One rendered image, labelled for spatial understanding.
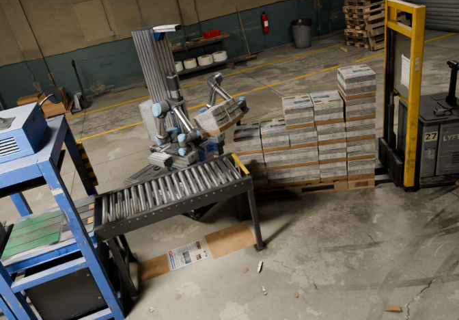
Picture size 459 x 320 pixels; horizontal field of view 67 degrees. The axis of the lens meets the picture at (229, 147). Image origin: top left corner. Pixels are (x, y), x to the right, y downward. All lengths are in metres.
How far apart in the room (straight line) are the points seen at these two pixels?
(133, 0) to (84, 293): 7.81
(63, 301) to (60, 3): 7.74
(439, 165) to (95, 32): 8.20
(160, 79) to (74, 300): 2.15
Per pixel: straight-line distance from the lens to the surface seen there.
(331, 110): 3.65
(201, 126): 3.44
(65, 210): 2.66
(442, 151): 4.04
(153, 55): 3.68
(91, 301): 3.31
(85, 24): 9.84
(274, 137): 3.70
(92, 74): 10.00
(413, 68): 3.52
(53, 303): 3.30
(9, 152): 2.71
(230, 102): 3.45
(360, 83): 3.62
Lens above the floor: 2.40
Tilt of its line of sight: 27 degrees down
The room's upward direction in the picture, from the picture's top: 12 degrees counter-clockwise
